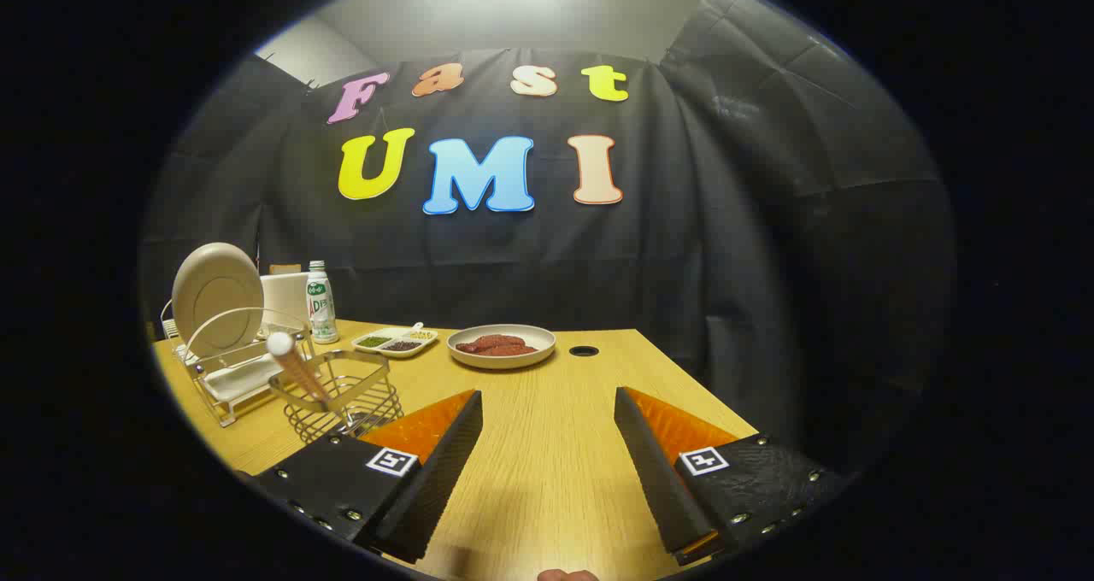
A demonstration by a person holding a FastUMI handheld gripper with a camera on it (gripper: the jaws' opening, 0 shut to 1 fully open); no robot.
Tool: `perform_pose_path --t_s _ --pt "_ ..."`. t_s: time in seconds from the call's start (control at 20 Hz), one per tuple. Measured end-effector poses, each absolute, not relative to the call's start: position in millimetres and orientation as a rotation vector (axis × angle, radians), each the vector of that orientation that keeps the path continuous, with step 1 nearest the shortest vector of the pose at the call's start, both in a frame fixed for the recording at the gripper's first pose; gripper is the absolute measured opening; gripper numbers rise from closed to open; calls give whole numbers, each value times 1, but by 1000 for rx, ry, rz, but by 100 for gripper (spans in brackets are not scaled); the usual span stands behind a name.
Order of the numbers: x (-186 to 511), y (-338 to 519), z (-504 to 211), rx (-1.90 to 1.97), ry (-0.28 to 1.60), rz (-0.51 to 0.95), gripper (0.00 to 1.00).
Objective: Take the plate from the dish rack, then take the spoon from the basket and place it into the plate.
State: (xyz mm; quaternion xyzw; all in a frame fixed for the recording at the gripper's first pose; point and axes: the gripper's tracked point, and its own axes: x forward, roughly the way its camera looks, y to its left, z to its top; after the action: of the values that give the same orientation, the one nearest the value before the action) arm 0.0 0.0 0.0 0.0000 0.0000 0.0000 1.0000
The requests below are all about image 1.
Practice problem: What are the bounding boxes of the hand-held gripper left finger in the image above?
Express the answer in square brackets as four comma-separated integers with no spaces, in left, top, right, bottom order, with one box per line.
[255,390,485,565]

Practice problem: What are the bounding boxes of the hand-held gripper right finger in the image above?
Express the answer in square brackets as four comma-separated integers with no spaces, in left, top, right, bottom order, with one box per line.
[613,385,851,566]

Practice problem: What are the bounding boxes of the metal wire basket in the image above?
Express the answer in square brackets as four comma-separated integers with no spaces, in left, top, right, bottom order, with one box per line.
[268,349,404,443]

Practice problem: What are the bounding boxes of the spoon with red checked handle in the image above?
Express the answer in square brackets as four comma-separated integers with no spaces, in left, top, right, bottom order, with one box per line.
[266,331,332,411]

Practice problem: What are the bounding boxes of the white wire dish rack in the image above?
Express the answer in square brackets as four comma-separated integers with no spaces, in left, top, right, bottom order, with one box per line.
[160,299,319,428]

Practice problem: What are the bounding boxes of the round beige plate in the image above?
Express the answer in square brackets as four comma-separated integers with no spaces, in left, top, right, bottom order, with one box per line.
[172,242,265,360]

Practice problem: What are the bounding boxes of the oval beige meat plate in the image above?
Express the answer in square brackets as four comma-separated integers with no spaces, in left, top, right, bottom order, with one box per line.
[447,324,557,370]

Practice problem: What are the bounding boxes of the white divided dish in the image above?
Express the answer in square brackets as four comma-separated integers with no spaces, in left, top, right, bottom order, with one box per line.
[351,323,439,359]

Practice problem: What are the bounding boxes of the white bottle with green label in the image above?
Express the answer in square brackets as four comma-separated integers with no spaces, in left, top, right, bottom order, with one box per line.
[306,261,339,345]

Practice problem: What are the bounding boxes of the black backdrop cloth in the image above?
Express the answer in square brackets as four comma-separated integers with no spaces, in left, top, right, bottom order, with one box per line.
[141,0,956,471]

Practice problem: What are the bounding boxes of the white drip tray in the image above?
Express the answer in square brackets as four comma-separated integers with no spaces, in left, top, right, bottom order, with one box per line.
[203,361,291,399]

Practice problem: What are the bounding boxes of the white toaster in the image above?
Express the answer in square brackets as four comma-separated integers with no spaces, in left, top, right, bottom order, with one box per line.
[259,272,310,330]

